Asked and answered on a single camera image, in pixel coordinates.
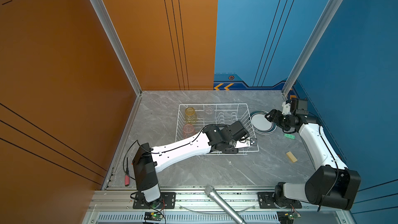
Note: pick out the left circuit board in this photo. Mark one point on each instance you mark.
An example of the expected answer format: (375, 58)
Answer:
(153, 218)

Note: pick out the green plastic block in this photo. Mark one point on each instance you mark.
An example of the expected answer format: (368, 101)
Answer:
(290, 136)

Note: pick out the white wire dish rack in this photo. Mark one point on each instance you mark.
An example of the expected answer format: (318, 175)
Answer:
(224, 114)

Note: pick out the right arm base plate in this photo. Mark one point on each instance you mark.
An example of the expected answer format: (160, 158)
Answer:
(268, 200)

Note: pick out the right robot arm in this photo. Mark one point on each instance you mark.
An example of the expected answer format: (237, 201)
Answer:
(332, 184)

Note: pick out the wooden block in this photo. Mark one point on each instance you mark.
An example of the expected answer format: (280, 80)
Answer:
(291, 157)

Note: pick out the clear plastic cup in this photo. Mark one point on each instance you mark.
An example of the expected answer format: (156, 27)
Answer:
(209, 112)

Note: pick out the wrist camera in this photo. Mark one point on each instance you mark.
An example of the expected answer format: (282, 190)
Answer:
(251, 142)
(295, 106)

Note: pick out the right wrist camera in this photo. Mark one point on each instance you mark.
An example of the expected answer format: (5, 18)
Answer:
(295, 106)

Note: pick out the right circuit board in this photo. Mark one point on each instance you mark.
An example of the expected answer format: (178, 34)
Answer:
(287, 217)

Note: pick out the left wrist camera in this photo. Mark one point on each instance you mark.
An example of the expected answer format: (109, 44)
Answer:
(251, 142)

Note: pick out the aluminium front rail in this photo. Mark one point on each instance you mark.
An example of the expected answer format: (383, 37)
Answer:
(197, 205)

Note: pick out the yellow plastic cup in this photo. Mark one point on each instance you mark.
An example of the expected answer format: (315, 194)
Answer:
(190, 115)

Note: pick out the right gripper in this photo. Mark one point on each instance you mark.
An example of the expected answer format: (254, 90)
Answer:
(274, 116)

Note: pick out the red handled screwdriver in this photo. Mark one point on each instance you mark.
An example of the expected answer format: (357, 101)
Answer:
(126, 171)

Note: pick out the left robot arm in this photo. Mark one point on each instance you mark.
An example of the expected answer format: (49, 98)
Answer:
(149, 161)

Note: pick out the pink plastic cup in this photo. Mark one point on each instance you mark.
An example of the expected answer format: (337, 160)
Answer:
(188, 130)

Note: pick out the circuit board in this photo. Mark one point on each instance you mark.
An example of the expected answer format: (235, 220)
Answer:
(153, 218)
(287, 217)

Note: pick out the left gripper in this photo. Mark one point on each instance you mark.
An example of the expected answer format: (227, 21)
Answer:
(231, 151)

